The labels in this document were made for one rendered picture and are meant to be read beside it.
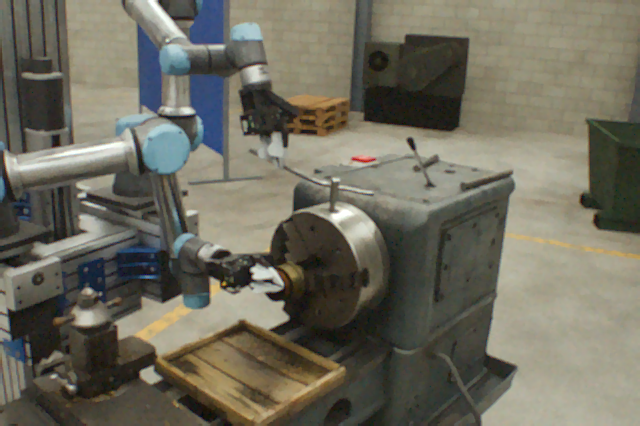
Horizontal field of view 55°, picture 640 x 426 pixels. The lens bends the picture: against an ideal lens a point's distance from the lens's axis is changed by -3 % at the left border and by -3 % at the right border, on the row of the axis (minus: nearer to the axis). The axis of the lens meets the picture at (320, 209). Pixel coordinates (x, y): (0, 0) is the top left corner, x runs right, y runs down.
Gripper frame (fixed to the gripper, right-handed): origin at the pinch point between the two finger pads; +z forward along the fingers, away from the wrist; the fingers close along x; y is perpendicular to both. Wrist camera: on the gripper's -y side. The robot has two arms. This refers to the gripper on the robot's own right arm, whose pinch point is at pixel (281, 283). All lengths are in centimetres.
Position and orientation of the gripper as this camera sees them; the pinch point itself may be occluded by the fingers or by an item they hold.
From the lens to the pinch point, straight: 147.0
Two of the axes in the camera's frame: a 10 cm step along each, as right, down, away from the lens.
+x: 0.4, -9.5, -3.0
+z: 7.4, 2.3, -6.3
